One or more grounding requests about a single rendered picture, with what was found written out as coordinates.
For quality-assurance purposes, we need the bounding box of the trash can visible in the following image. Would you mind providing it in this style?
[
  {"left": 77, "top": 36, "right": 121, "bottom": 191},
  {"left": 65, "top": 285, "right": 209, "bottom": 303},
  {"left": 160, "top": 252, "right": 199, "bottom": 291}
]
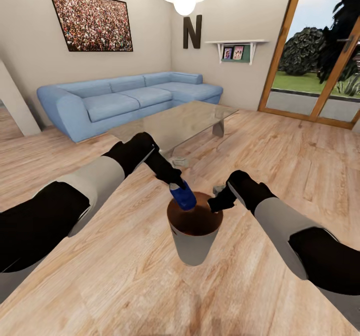
[{"left": 166, "top": 191, "right": 224, "bottom": 267}]

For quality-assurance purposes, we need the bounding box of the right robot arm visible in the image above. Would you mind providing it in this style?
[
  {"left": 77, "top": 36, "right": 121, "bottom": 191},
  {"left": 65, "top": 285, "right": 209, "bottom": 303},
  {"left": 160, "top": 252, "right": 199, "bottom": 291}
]
[{"left": 208, "top": 170, "right": 360, "bottom": 332}]

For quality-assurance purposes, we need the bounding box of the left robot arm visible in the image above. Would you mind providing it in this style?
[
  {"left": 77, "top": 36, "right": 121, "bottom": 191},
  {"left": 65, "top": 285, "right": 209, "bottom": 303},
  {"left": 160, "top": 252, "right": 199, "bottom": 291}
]
[{"left": 0, "top": 131, "right": 190, "bottom": 305}]

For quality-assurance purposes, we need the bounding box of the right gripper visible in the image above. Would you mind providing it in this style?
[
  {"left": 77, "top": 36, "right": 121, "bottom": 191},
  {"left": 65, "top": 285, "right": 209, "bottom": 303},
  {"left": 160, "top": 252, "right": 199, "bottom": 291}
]
[{"left": 208, "top": 191, "right": 235, "bottom": 212}]

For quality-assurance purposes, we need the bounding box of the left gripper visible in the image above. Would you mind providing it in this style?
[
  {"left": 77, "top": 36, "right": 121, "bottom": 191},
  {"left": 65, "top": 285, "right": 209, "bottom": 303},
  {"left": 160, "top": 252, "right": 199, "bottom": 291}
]
[{"left": 152, "top": 158, "right": 186, "bottom": 190}]

